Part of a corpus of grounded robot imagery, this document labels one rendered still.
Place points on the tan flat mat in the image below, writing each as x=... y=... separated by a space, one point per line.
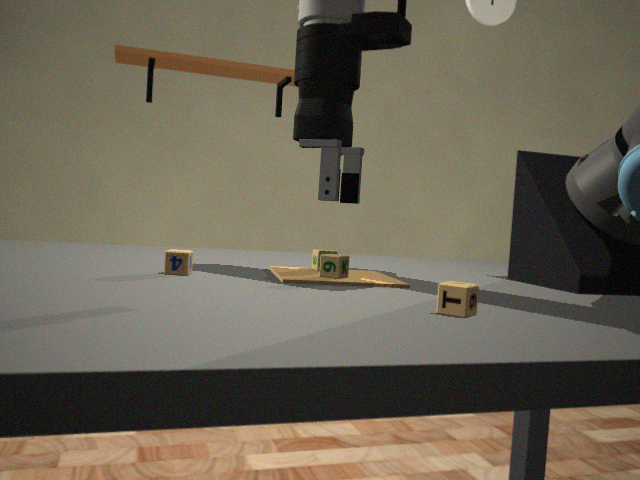
x=298 y=275

